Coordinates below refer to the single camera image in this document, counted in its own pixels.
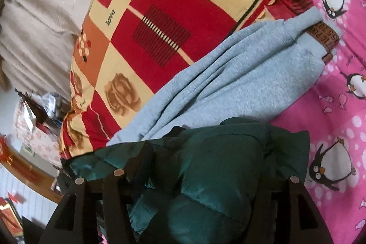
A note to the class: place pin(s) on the light grey fleece garment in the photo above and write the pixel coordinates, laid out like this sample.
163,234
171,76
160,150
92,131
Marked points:
228,75

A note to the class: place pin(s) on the green puffer jacket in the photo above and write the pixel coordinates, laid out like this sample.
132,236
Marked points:
217,169

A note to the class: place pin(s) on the pink penguin print blanket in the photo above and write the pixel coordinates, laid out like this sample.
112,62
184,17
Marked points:
337,118

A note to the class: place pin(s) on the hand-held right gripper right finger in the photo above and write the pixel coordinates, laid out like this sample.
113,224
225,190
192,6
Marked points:
292,189

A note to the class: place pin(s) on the beige textured cloth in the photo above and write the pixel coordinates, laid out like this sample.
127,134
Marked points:
43,18

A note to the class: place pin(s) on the crumpled silver bag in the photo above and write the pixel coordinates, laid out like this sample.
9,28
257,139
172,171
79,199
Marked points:
49,104

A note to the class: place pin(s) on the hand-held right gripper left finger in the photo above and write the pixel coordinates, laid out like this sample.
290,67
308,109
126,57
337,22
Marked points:
140,164

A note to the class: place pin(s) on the pink floral cloth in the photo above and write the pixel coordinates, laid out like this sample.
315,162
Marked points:
40,138

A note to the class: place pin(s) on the wooden frame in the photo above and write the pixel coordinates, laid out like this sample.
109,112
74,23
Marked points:
25,164

